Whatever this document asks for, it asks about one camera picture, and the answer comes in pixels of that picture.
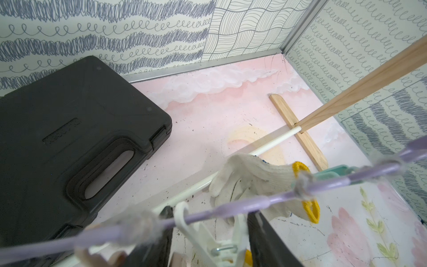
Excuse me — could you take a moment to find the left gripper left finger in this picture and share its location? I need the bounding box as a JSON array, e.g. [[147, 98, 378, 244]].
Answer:
[[121, 205, 175, 267]]

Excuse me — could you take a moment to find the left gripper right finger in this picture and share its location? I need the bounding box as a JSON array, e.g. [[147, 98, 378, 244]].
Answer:
[[247, 211, 303, 267]]

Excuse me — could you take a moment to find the yellow dotted work glove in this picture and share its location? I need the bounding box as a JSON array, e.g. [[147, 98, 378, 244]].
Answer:
[[243, 250, 253, 267]]

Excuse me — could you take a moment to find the purple clip hanger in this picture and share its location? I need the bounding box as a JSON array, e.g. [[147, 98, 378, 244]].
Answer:
[[1, 137, 427, 265]]

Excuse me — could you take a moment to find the black plastic tool case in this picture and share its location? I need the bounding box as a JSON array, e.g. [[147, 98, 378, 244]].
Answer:
[[1, 56, 172, 247]]

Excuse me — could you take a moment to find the wooden drying rack frame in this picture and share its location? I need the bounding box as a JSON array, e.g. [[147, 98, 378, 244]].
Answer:
[[49, 34, 427, 267]]

